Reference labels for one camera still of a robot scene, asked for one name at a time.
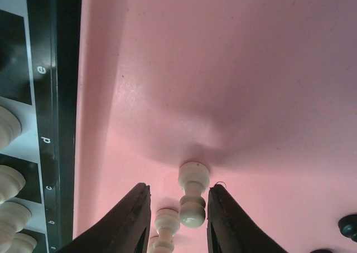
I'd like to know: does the black white chess board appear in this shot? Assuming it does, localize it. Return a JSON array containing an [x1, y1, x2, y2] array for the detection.
[[1, 0, 81, 252]]

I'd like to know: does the white rook chess piece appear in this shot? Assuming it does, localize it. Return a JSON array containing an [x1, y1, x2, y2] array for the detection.
[[8, 233, 37, 253]]

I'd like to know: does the pink plastic tray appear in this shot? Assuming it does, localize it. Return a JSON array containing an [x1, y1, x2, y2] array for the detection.
[[74, 0, 356, 252]]

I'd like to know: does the white bishop chess piece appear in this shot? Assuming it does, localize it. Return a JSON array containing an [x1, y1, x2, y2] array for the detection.
[[0, 165, 26, 204]]

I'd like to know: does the white pawn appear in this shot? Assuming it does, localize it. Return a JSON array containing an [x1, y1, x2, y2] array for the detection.
[[152, 208, 180, 253], [147, 236, 158, 253], [178, 162, 210, 228]]

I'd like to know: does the white queen chess piece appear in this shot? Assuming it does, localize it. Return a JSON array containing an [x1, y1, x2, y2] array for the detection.
[[0, 107, 22, 150]]

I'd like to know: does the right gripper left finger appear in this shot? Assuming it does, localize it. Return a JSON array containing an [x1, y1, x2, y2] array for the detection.
[[58, 183, 151, 253]]

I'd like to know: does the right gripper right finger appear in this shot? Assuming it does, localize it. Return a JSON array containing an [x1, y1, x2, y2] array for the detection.
[[207, 184, 286, 253]]

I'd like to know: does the black pawn chess piece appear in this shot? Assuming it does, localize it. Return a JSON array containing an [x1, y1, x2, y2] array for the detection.
[[338, 214, 357, 242]]

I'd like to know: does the white knight chess piece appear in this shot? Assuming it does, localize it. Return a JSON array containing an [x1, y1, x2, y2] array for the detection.
[[1, 202, 32, 252]]

